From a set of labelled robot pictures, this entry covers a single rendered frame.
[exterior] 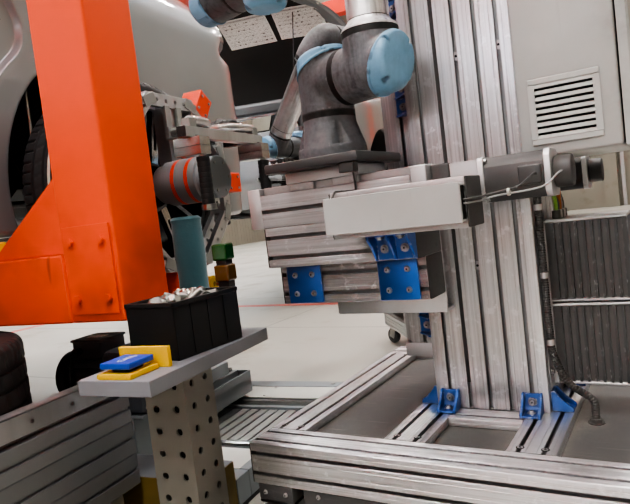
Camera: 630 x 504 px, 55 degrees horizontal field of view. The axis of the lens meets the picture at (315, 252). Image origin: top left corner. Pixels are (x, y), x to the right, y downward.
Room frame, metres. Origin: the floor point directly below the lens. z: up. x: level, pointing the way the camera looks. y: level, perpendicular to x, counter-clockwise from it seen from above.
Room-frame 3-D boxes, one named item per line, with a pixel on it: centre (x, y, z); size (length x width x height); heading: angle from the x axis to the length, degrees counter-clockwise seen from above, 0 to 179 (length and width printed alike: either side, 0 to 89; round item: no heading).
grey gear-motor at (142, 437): (1.72, 0.64, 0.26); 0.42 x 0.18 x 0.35; 65
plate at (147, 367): (1.11, 0.37, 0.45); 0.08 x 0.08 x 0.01; 65
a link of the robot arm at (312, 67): (1.33, -0.07, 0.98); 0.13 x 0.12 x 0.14; 44
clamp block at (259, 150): (1.98, 0.16, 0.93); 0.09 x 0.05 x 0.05; 65
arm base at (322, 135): (1.34, -0.07, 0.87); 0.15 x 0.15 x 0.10
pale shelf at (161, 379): (1.27, 0.30, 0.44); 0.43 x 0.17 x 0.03; 155
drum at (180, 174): (1.88, 0.35, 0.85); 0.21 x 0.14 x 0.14; 65
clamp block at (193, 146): (1.67, 0.30, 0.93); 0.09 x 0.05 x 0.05; 65
